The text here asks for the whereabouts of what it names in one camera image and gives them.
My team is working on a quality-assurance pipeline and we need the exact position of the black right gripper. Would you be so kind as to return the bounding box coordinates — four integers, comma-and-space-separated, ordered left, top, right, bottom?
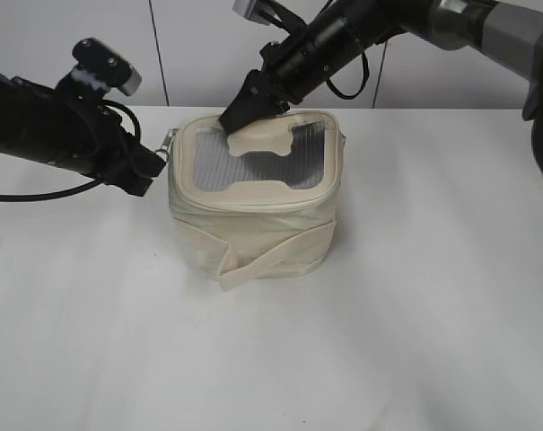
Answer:
219, 8, 365, 134

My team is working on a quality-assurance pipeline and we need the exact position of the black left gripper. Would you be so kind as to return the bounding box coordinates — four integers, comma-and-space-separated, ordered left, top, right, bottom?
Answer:
55, 100, 165, 197

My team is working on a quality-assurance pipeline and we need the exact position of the silver zipper pull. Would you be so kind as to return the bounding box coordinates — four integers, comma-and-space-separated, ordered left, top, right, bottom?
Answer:
155, 128, 179, 160

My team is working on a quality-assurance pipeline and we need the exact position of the cream zippered bag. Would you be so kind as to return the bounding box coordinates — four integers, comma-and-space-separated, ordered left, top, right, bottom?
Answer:
168, 110, 345, 291

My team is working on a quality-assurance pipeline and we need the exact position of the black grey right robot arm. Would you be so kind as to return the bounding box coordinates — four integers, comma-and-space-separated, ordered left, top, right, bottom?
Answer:
219, 1, 543, 171

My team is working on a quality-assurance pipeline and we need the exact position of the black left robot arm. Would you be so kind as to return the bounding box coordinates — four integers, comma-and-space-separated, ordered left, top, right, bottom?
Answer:
0, 74, 166, 203

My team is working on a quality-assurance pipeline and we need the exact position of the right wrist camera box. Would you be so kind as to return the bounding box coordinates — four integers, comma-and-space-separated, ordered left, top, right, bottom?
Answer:
232, 0, 307, 34

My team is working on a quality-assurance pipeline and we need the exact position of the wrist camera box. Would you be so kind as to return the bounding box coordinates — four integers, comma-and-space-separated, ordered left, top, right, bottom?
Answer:
232, 0, 307, 34
55, 38, 142, 101

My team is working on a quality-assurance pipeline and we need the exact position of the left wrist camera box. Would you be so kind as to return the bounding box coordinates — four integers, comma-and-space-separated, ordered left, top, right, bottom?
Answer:
55, 38, 142, 101

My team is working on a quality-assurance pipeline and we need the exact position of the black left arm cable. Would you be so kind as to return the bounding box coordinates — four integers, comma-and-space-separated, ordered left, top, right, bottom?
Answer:
0, 99, 142, 203

